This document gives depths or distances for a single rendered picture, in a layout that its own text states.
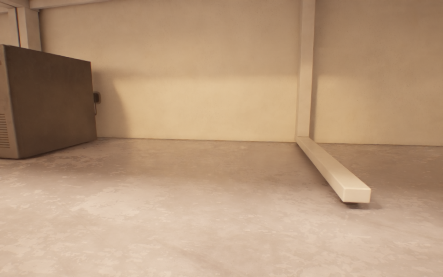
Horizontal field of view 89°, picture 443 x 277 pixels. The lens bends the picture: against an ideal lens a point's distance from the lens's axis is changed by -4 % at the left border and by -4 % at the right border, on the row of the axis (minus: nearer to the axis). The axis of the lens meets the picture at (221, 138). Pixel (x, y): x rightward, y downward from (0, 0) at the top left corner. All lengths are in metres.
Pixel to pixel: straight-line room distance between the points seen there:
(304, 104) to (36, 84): 1.07
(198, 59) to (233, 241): 0.98
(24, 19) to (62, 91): 0.57
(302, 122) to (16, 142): 1.10
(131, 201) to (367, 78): 1.10
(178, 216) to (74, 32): 1.30
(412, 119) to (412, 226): 0.89
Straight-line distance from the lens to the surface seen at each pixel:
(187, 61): 1.24
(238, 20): 1.23
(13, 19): 1.72
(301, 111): 1.08
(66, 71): 1.24
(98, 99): 1.47
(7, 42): 1.92
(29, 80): 1.11
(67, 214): 0.54
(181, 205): 0.50
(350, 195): 0.52
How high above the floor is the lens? 0.21
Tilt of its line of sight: 10 degrees down
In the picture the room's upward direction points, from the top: straight up
